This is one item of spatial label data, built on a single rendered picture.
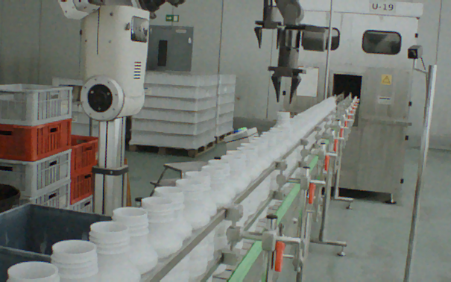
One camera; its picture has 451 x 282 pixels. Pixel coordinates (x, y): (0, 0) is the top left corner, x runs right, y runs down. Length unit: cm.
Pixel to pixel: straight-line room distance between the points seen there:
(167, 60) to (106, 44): 1028
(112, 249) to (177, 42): 1161
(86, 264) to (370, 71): 554
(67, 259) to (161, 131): 757
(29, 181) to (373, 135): 366
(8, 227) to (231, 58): 1056
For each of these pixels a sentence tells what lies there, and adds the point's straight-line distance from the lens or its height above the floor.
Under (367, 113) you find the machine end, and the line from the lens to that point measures 593.
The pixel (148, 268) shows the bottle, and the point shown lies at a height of 111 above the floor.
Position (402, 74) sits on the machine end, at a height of 136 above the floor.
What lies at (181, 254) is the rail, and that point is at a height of 111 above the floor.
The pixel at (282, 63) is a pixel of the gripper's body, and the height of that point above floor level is 134.
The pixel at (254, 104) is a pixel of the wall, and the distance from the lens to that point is 1168.
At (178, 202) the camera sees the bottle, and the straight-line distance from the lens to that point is 68.
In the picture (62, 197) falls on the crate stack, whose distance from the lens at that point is 402.
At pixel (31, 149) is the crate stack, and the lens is 355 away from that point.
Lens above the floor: 132
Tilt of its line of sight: 8 degrees down
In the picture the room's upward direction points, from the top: 4 degrees clockwise
